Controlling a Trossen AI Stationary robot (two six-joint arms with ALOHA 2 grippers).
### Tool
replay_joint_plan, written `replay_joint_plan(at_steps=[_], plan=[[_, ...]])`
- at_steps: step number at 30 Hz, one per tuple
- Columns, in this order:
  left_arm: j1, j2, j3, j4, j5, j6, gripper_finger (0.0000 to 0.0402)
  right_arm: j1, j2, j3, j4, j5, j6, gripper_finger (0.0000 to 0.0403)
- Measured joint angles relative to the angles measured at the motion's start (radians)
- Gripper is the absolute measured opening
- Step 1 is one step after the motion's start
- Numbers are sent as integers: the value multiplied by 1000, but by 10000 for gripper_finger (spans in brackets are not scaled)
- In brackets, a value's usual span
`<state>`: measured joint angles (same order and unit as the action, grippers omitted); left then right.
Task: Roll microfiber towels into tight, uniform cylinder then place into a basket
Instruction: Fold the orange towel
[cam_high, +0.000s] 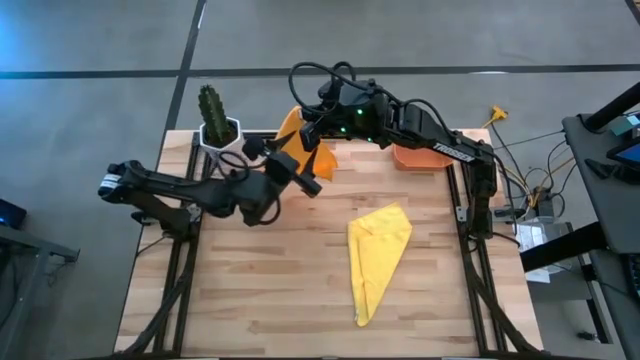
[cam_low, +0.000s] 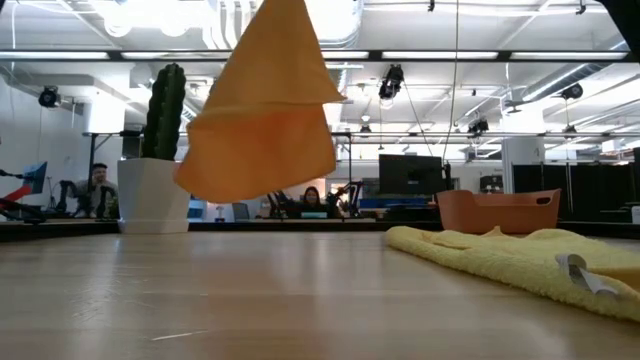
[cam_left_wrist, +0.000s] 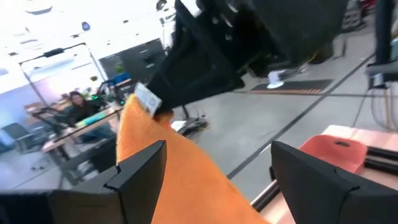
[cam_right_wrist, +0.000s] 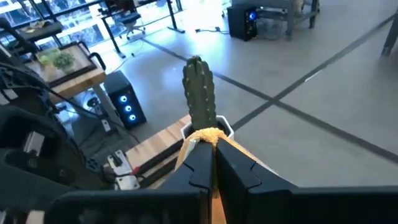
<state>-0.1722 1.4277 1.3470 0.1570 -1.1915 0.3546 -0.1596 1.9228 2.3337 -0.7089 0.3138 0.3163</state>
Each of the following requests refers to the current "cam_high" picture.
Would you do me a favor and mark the tablet with blue screen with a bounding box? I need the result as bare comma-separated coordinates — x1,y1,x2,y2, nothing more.
606,138,640,170

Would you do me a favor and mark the green cactus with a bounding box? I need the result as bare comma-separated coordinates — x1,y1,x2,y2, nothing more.
197,83,232,147

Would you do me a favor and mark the teal box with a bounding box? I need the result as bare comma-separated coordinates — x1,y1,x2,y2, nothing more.
610,112,640,137

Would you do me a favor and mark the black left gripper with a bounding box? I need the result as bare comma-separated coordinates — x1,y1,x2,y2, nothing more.
238,133,318,227

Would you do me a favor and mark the grey workbench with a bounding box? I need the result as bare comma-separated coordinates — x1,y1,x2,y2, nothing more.
0,224,81,360

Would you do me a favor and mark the yellow microfiber towel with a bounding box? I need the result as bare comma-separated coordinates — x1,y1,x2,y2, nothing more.
347,201,414,329

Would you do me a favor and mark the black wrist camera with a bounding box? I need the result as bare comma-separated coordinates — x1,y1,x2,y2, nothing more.
298,121,322,153
293,171,324,199

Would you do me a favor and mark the orange plastic basket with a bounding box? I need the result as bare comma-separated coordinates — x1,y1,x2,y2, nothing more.
392,143,454,173

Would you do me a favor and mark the black desk item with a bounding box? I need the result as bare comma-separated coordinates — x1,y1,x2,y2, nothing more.
583,157,640,185

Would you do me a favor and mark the blue-lit black device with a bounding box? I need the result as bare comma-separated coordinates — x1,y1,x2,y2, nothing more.
0,198,28,231

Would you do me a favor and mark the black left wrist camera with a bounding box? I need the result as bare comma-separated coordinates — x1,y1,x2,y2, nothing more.
293,171,324,199

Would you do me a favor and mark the yellow cable connector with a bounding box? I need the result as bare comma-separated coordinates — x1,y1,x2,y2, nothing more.
481,105,510,129

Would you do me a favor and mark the orange microfiber towel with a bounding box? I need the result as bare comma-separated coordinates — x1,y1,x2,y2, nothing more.
274,104,340,183

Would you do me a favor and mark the black side desk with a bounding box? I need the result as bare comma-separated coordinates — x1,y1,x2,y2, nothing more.
519,82,640,360

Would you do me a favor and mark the black aluminium table frame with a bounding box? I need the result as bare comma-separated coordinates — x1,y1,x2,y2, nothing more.
115,128,546,360

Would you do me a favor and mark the black power adapter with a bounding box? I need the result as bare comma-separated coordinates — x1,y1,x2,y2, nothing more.
536,196,557,218

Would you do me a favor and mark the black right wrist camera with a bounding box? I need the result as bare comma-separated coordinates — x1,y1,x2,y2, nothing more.
298,121,322,153

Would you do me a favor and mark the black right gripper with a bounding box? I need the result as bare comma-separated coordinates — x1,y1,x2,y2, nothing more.
299,79,354,139

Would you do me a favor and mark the clear plastic box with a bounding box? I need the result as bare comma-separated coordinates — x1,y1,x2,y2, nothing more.
513,217,569,285

